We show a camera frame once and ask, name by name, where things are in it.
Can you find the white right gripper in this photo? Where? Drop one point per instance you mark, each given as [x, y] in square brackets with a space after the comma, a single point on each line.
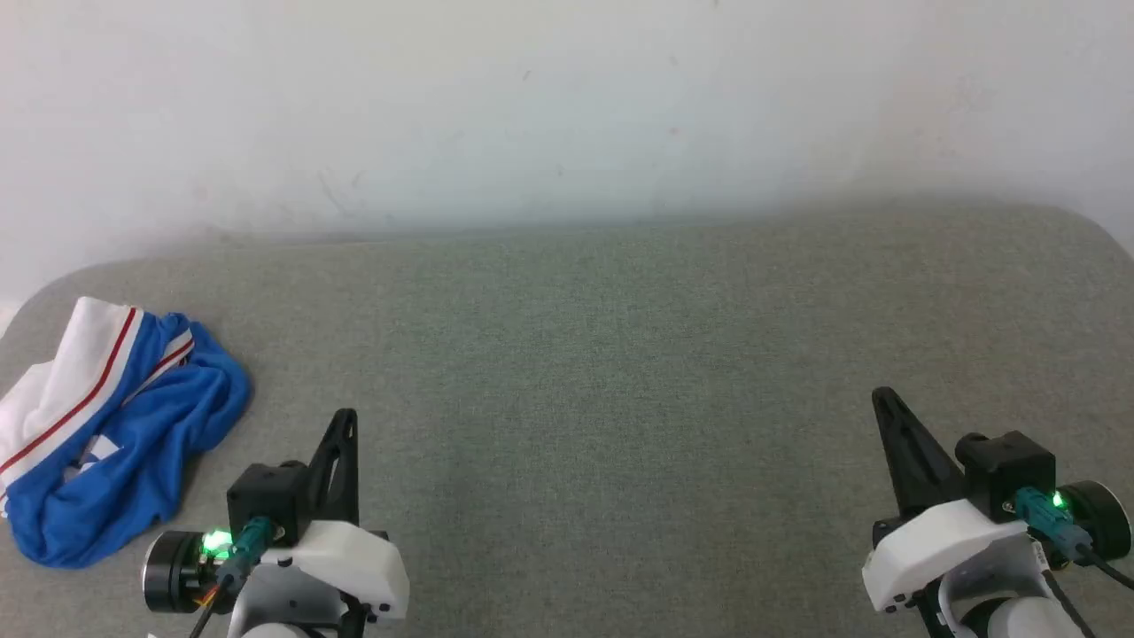
[930, 545]

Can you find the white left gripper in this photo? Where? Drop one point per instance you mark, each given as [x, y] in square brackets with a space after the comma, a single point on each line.
[345, 567]

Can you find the blue and white jersey shirt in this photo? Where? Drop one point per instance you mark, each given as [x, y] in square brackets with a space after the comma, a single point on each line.
[133, 443]

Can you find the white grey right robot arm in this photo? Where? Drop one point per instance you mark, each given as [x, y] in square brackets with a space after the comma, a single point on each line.
[1010, 620]

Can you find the grey fabric sofa seat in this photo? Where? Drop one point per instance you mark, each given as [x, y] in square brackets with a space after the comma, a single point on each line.
[576, 399]

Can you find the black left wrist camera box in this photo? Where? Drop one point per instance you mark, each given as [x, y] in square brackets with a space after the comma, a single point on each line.
[266, 492]

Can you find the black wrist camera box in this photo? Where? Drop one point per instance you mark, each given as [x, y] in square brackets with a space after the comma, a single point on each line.
[266, 492]
[1005, 470]

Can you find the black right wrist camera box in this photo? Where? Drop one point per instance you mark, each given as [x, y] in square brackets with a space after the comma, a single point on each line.
[1005, 470]

